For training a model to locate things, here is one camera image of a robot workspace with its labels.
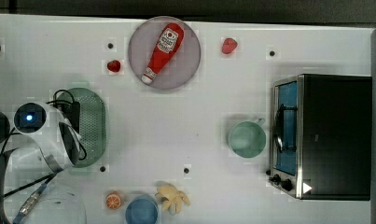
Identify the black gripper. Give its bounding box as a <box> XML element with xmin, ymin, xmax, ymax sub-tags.
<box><xmin>63</xmin><ymin>102</ymin><xmax>80</xmax><ymax>132</ymax></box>

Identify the mint green plastic strainer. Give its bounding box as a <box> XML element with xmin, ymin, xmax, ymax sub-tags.
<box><xmin>53</xmin><ymin>87</ymin><xmax>106</xmax><ymax>168</ymax></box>

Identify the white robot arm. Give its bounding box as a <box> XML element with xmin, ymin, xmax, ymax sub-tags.
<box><xmin>13</xmin><ymin>102</ymin><xmax>82</xmax><ymax>173</ymax></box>

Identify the small red tomato toy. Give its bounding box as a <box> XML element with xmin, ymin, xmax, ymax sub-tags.
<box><xmin>106</xmin><ymin>60</ymin><xmax>121</xmax><ymax>73</ymax></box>

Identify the orange slice toy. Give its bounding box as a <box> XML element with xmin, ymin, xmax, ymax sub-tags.
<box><xmin>105</xmin><ymin>191</ymin><xmax>122</xmax><ymax>210</ymax></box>

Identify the blue cup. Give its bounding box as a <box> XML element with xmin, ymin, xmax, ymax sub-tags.
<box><xmin>125</xmin><ymin>195</ymin><xmax>159</xmax><ymax>224</ymax></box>

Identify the red ketchup bottle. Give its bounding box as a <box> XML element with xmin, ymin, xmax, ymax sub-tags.
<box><xmin>141</xmin><ymin>22</ymin><xmax>185</xmax><ymax>84</ymax></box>

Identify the peeled banana toy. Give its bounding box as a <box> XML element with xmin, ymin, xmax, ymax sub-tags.
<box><xmin>155</xmin><ymin>184</ymin><xmax>191</xmax><ymax>216</ymax></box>

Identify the red strawberry toy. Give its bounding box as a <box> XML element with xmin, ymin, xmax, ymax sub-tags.
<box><xmin>221</xmin><ymin>37</ymin><xmax>238</xmax><ymax>54</ymax></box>

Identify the mint green cup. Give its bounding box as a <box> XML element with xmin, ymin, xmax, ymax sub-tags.
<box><xmin>228</xmin><ymin>119</ymin><xmax>266</xmax><ymax>159</ymax></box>

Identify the black silver toaster oven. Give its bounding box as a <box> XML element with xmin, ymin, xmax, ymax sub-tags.
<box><xmin>267</xmin><ymin>74</ymin><xmax>372</xmax><ymax>201</ymax></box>

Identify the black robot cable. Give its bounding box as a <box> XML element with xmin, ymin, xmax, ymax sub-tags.
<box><xmin>0</xmin><ymin>89</ymin><xmax>88</xmax><ymax>224</ymax></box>

